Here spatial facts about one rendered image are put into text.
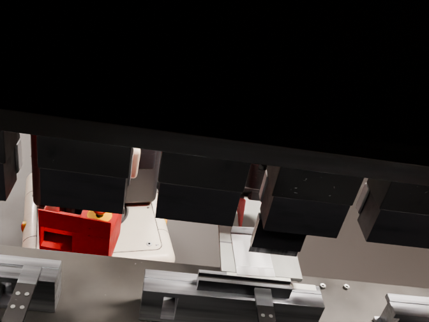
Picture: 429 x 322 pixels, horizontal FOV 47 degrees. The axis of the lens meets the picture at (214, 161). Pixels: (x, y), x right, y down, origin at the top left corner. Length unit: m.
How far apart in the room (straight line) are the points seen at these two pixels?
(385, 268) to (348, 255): 0.20
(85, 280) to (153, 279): 0.18
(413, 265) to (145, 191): 1.56
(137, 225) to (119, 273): 1.02
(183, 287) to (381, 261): 1.94
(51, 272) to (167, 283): 0.24
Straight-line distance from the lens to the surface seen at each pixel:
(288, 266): 1.12
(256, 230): 0.96
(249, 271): 1.08
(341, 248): 2.84
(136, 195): 2.25
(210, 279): 1.04
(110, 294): 1.16
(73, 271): 1.20
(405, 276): 2.87
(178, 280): 1.07
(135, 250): 2.10
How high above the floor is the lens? 1.76
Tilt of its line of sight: 33 degrees down
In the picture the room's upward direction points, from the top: 12 degrees clockwise
